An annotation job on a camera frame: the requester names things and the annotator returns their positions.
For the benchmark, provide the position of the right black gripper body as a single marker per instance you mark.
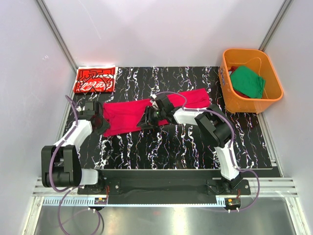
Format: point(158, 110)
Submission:
point(148, 117)

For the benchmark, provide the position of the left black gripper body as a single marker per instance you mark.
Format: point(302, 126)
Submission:
point(100, 121)

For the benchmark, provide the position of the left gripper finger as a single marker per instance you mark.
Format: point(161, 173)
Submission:
point(100, 114)
point(102, 127)

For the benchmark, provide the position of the crimson red polo shirt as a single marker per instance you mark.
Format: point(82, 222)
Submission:
point(123, 117)

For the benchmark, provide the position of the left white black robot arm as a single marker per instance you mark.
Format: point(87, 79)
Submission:
point(60, 162)

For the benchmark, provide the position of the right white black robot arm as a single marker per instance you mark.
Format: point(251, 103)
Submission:
point(213, 124)

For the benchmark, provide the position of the folded red patterned t-shirt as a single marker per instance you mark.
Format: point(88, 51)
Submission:
point(95, 79)

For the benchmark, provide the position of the green t-shirt in basket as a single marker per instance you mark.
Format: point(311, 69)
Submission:
point(247, 82)

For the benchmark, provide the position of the orange plastic basket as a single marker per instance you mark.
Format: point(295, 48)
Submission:
point(258, 62)

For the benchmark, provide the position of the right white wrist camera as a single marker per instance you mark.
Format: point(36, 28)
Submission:
point(153, 99)

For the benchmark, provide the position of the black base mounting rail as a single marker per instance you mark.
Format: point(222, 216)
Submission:
point(164, 187)

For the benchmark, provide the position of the left aluminium corner post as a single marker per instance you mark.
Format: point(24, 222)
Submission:
point(56, 33)

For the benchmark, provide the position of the aluminium corner post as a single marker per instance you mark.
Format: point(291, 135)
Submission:
point(56, 33)
point(275, 24)

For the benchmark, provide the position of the right aluminium corner post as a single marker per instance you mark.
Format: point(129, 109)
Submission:
point(275, 24)

